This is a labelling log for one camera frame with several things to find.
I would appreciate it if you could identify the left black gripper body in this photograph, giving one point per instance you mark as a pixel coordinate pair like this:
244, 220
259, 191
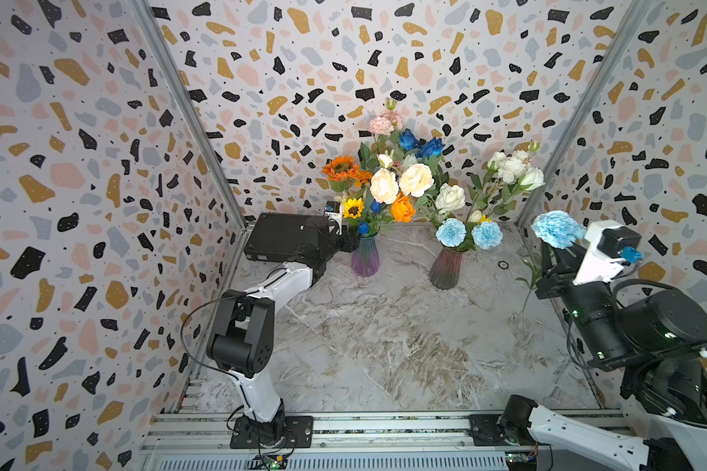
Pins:
346, 242

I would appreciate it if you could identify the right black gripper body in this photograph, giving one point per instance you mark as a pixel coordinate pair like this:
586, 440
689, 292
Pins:
554, 288

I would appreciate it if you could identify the purple glass vase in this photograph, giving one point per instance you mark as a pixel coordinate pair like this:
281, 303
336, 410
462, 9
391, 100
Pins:
365, 260

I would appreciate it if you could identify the light blue carnation stem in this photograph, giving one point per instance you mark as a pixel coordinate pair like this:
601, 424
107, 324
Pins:
558, 229

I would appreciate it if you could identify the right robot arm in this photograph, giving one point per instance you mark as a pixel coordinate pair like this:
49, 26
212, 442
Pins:
658, 343

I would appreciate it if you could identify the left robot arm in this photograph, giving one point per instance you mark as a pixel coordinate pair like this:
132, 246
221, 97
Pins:
241, 339

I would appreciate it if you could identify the dark red glass vase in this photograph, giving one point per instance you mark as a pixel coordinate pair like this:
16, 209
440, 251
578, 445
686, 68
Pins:
446, 269

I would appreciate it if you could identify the yellow sunflower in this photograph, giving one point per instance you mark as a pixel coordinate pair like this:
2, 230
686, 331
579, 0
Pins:
353, 208

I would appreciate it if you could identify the orange rose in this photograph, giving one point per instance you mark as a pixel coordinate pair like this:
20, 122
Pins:
402, 209

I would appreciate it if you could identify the cream rose left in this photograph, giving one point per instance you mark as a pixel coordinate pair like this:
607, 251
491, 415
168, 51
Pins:
384, 187

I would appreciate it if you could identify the cream rose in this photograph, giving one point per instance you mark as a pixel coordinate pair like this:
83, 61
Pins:
416, 180
384, 187

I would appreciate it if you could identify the orange sunflower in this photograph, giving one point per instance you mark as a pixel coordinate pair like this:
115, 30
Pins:
341, 169

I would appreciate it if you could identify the black box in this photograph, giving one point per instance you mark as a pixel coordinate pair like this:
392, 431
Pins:
278, 237

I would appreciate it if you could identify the light blue carnation right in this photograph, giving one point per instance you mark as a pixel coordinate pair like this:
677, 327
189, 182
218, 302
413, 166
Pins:
487, 235

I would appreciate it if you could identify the light blue carnation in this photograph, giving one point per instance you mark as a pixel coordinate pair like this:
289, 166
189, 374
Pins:
451, 233
487, 235

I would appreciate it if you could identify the cream rose right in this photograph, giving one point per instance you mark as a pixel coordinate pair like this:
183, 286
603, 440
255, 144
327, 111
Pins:
416, 180

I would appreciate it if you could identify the light blue carnation left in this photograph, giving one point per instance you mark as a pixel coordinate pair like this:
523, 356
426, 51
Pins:
451, 233

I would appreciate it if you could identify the white rose cluster sprig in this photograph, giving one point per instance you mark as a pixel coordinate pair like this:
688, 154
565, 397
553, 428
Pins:
506, 179

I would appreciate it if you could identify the white rose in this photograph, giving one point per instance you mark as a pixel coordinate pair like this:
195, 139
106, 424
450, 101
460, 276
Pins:
450, 199

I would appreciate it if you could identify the pink carnation sprig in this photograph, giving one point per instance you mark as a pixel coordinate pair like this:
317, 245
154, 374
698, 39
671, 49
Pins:
387, 122

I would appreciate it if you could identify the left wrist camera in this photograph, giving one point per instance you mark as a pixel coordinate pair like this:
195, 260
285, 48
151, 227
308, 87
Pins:
333, 211

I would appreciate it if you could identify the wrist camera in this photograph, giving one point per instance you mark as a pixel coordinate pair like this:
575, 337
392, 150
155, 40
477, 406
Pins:
333, 211
611, 246

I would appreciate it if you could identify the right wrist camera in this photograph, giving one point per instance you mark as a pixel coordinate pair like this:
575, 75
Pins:
611, 246

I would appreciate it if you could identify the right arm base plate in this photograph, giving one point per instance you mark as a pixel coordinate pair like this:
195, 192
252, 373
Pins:
498, 429

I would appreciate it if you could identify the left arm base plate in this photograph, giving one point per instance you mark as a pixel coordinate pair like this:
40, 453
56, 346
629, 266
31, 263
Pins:
288, 432

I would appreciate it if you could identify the aluminium rail frame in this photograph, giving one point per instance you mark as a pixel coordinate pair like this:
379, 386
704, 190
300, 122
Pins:
353, 413

